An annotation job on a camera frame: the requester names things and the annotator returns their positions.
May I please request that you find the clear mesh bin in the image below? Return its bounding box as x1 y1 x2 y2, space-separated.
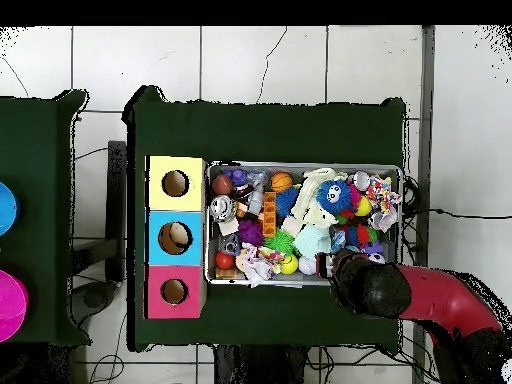
204 160 404 287

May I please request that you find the wooden box with three holes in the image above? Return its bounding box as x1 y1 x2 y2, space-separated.
143 154 208 320

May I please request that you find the blue fuzzy ball with eyes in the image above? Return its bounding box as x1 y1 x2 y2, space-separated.
315 178 355 215

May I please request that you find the orange plastic block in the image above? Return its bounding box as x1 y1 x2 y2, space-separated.
262 190 278 239

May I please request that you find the blue spiky ball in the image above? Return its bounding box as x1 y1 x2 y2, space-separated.
274 185 300 219

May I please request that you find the purple spiky toy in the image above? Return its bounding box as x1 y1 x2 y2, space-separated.
237 218 265 247

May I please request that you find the orange basketball toy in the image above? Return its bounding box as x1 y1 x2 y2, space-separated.
270 171 294 193

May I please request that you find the silver drink can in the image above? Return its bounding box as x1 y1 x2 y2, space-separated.
208 194 237 223

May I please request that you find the brown football toy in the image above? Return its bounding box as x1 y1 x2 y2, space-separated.
210 173 234 196

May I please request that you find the dark green tablecloth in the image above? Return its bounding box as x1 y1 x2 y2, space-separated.
121 85 407 353
0 89 91 347

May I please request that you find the magenta bowl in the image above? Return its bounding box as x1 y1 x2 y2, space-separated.
0 269 29 343

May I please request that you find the blue bowl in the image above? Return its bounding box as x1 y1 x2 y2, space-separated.
0 181 20 237

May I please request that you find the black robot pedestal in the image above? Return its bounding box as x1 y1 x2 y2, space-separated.
213 344 309 384

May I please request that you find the black cable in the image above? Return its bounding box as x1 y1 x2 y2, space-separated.
401 175 512 220

